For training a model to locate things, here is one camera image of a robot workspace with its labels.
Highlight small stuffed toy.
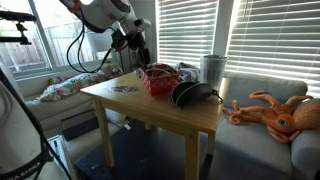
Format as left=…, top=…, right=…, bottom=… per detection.
left=100, top=63, right=124, bottom=80

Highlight orange octopus plush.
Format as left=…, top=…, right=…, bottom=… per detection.
left=221, top=90, right=320, bottom=145

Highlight wooden table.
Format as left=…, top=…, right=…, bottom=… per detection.
left=79, top=70, right=231, bottom=180

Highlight wide white window blind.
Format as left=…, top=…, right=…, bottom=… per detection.
left=224, top=0, right=320, bottom=98

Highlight dark blue rug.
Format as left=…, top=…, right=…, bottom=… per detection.
left=73, top=119, right=214, bottom=180

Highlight white metal stand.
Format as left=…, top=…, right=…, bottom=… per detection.
left=48, top=134, right=78, bottom=180

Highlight white planter box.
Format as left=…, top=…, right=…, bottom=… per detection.
left=85, top=30, right=116, bottom=53

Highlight red patterned box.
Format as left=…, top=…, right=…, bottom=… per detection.
left=139, top=63, right=181, bottom=97

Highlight crumpled grey cloth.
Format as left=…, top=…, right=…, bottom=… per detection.
left=175, top=61, right=201, bottom=83

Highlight black camera on mount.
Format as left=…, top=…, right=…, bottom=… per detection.
left=0, top=10, right=38, bottom=46

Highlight looped black arm cable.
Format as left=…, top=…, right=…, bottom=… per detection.
left=66, top=9, right=116, bottom=74

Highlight floral pillow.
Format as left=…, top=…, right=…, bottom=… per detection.
left=35, top=69, right=111, bottom=103

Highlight white cushioned bench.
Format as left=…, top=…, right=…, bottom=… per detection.
left=16, top=71, right=129, bottom=138

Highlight dark flat box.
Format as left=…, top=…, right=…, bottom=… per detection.
left=60, top=109, right=100, bottom=142

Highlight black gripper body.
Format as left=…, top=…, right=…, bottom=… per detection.
left=128, top=30, right=150, bottom=56

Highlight narrow white window blind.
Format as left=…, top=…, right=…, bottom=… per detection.
left=157, top=0, right=219, bottom=69

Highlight long black hanging cable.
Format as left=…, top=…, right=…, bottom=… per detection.
left=0, top=68, right=73, bottom=180

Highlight grey sofa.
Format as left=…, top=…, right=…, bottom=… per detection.
left=208, top=72, right=320, bottom=180

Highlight black open glasses case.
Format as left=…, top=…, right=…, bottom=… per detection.
left=170, top=81, right=224, bottom=109

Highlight clear plastic tumbler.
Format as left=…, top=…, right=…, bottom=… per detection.
left=199, top=54, right=228, bottom=91

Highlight white framed glass window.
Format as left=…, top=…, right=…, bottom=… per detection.
left=0, top=0, right=125, bottom=80

